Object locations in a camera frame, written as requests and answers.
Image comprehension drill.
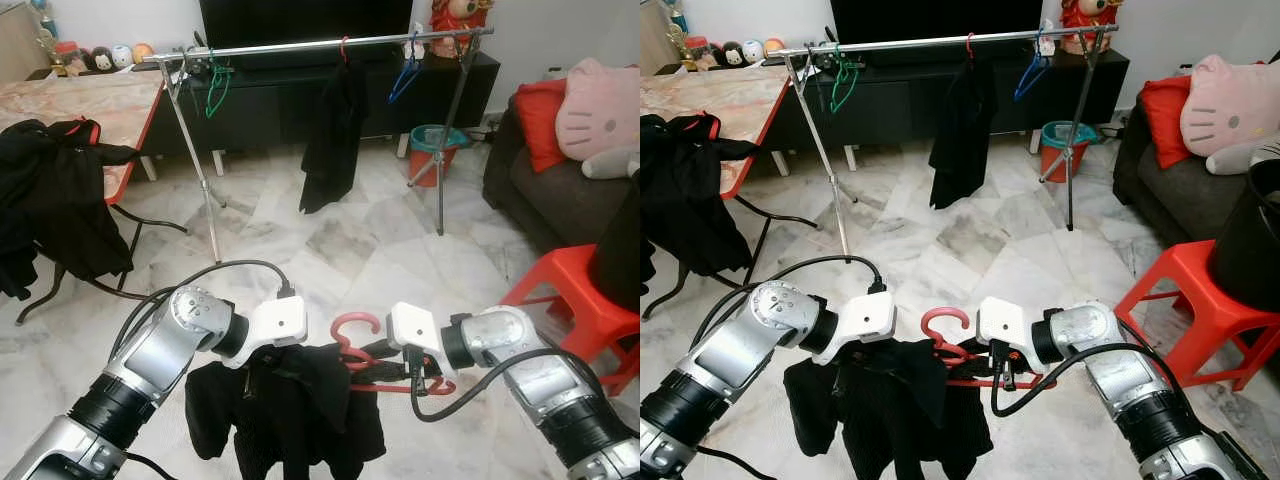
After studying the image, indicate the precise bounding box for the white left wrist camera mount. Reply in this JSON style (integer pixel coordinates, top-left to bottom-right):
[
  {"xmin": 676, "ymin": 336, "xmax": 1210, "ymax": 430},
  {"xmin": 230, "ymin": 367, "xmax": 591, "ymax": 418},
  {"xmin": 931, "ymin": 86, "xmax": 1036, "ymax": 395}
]
[
  {"xmin": 818, "ymin": 290, "xmax": 898, "ymax": 363},
  {"xmin": 228, "ymin": 295, "xmax": 309, "ymax": 369}
]

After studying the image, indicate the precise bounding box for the black shirt with green print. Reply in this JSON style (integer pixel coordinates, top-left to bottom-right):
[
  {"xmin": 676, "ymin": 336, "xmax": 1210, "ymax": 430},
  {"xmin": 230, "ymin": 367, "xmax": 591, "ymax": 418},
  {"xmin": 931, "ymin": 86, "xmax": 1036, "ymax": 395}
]
[
  {"xmin": 300, "ymin": 62, "xmax": 369, "ymax": 214},
  {"xmin": 928, "ymin": 58, "xmax": 999, "ymax": 211}
]

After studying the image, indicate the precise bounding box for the black bucket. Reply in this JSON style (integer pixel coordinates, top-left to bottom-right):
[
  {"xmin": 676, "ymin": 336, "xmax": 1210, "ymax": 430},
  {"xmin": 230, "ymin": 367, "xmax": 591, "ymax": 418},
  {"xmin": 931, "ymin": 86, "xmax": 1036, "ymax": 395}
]
[
  {"xmin": 587, "ymin": 175, "xmax": 640, "ymax": 313},
  {"xmin": 1208, "ymin": 160, "xmax": 1280, "ymax": 313}
]

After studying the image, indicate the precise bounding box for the beige wooden cabinet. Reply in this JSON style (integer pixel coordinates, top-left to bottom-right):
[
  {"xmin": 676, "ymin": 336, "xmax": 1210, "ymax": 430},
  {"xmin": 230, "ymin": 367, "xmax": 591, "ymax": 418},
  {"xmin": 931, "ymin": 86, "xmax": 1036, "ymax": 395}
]
[
  {"xmin": 640, "ymin": 0, "xmax": 686, "ymax": 76},
  {"xmin": 0, "ymin": 0, "xmax": 53, "ymax": 86}
]

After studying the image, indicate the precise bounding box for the red laughing Buddha statue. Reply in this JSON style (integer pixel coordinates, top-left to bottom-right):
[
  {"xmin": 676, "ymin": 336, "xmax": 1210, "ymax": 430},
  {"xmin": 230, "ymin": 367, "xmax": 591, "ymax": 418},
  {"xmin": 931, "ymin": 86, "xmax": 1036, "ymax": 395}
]
[
  {"xmin": 1058, "ymin": 0, "xmax": 1123, "ymax": 56},
  {"xmin": 430, "ymin": 0, "xmax": 493, "ymax": 59}
]

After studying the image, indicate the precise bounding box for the plain black shirt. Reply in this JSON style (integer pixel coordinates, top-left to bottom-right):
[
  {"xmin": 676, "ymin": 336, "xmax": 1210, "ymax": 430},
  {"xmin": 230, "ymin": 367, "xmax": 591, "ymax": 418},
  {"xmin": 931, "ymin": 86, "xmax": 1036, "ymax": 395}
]
[
  {"xmin": 185, "ymin": 340, "xmax": 388, "ymax": 480},
  {"xmin": 783, "ymin": 338, "xmax": 993, "ymax": 480}
]

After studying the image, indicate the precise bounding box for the red cushion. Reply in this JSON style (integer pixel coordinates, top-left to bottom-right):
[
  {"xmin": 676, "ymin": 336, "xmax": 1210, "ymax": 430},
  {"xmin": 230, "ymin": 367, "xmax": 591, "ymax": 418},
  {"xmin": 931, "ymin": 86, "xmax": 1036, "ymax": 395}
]
[
  {"xmin": 1142, "ymin": 75, "xmax": 1196, "ymax": 169},
  {"xmin": 515, "ymin": 78, "xmax": 569, "ymax": 173}
]

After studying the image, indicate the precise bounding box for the metal clothes rack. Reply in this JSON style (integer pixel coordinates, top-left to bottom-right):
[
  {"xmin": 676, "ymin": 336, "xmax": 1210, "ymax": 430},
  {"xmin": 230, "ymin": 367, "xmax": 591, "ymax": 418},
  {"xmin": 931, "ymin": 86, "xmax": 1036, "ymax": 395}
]
[
  {"xmin": 768, "ymin": 24, "xmax": 1121, "ymax": 258},
  {"xmin": 143, "ymin": 27, "xmax": 496, "ymax": 264}
]

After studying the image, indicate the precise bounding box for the pink cat face pillow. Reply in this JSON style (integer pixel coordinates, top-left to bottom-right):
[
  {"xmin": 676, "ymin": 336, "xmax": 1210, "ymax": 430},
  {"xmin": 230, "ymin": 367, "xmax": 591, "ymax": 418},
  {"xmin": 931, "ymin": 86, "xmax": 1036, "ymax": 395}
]
[
  {"xmin": 1180, "ymin": 53, "xmax": 1280, "ymax": 159},
  {"xmin": 555, "ymin": 57, "xmax": 640, "ymax": 163}
]

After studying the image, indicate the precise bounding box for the black clothes heap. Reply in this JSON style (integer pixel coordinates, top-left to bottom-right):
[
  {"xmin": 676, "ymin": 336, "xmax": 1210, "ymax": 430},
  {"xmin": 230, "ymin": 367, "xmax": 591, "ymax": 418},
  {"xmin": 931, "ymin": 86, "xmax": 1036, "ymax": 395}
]
[
  {"xmin": 640, "ymin": 112, "xmax": 761, "ymax": 283},
  {"xmin": 0, "ymin": 118, "xmax": 141, "ymax": 301}
]

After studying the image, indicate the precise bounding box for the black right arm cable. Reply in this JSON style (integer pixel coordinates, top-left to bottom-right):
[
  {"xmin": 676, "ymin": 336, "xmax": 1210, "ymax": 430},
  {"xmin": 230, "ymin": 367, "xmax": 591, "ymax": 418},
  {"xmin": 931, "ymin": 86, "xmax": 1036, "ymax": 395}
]
[
  {"xmin": 990, "ymin": 342, "xmax": 1161, "ymax": 419},
  {"xmin": 408, "ymin": 345, "xmax": 571, "ymax": 423}
]

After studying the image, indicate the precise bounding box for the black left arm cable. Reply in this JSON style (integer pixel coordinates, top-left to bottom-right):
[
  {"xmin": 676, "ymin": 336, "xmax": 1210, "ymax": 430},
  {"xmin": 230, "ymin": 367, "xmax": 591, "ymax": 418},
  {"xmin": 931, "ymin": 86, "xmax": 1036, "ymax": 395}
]
[
  {"xmin": 108, "ymin": 260, "xmax": 298, "ymax": 361},
  {"xmin": 690, "ymin": 255, "xmax": 886, "ymax": 351}
]

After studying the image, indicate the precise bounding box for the red bin with teal bag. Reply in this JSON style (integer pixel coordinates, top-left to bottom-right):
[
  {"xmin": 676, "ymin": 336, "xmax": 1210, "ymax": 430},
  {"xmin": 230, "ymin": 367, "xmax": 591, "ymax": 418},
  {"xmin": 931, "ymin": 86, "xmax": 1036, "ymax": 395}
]
[
  {"xmin": 1038, "ymin": 120, "xmax": 1099, "ymax": 184},
  {"xmin": 408, "ymin": 124, "xmax": 471, "ymax": 188}
]

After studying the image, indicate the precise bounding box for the black television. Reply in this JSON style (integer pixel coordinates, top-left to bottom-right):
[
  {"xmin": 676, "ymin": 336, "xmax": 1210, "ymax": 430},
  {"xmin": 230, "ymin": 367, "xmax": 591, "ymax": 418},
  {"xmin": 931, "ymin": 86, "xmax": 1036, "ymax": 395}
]
[
  {"xmin": 198, "ymin": 0, "xmax": 414, "ymax": 53},
  {"xmin": 830, "ymin": 0, "xmax": 1044, "ymax": 46}
]

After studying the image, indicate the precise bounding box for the red plastic stool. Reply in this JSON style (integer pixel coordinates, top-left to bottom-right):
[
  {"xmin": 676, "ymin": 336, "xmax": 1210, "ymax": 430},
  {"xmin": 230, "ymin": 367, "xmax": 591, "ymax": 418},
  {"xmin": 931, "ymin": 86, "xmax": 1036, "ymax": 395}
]
[
  {"xmin": 497, "ymin": 243, "xmax": 640, "ymax": 396},
  {"xmin": 1115, "ymin": 238, "xmax": 1280, "ymax": 393}
]

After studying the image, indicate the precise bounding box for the green plastic hanger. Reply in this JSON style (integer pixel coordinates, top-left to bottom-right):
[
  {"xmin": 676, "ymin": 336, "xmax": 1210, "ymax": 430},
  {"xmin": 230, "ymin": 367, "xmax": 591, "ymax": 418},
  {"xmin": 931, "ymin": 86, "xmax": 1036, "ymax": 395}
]
[
  {"xmin": 203, "ymin": 55, "xmax": 236, "ymax": 119},
  {"xmin": 828, "ymin": 45, "xmax": 863, "ymax": 114}
]

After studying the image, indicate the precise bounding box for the dark brown sofa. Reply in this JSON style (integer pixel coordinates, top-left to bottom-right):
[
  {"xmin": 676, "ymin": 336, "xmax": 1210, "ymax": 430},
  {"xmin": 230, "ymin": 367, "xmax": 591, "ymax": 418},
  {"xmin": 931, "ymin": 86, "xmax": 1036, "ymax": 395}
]
[
  {"xmin": 1112, "ymin": 90, "xmax": 1280, "ymax": 251},
  {"xmin": 483, "ymin": 90, "xmax": 640, "ymax": 256}
]

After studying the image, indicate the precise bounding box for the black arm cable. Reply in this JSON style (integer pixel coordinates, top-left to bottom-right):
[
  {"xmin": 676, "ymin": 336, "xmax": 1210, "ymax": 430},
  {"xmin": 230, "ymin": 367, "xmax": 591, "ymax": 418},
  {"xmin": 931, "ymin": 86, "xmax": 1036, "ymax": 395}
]
[
  {"xmin": 990, "ymin": 342, "xmax": 1161, "ymax": 419},
  {"xmin": 690, "ymin": 255, "xmax": 886, "ymax": 351},
  {"xmin": 408, "ymin": 345, "xmax": 571, "ymax": 423},
  {"xmin": 108, "ymin": 260, "xmax": 298, "ymax": 361}
]

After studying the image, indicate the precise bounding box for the marble table with red edge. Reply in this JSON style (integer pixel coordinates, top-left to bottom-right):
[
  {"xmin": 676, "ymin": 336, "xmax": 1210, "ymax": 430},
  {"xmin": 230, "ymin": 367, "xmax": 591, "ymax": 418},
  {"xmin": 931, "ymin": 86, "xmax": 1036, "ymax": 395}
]
[
  {"xmin": 640, "ymin": 65, "xmax": 849, "ymax": 321},
  {"xmin": 0, "ymin": 70, "xmax": 191, "ymax": 326}
]

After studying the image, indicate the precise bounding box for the black TV cabinet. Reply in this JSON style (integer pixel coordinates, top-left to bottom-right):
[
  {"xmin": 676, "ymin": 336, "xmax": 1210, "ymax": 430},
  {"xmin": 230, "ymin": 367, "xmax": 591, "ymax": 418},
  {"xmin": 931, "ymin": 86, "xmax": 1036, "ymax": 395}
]
[
  {"xmin": 780, "ymin": 45, "xmax": 1131, "ymax": 151},
  {"xmin": 140, "ymin": 50, "xmax": 501, "ymax": 156}
]

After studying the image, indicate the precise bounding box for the blue plastic hanger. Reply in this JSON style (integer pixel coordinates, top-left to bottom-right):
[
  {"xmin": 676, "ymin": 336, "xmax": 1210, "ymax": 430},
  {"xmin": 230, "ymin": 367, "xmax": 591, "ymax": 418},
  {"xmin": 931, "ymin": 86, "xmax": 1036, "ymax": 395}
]
[
  {"xmin": 388, "ymin": 40, "xmax": 426, "ymax": 104},
  {"xmin": 1013, "ymin": 38, "xmax": 1053, "ymax": 101}
]

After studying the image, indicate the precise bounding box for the red hanger with pink hook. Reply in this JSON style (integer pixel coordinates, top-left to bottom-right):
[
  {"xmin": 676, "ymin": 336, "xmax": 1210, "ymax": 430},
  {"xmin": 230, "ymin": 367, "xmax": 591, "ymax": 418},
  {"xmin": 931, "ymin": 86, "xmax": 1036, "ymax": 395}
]
[
  {"xmin": 330, "ymin": 312, "xmax": 458, "ymax": 396},
  {"xmin": 920, "ymin": 307, "xmax": 1046, "ymax": 391}
]

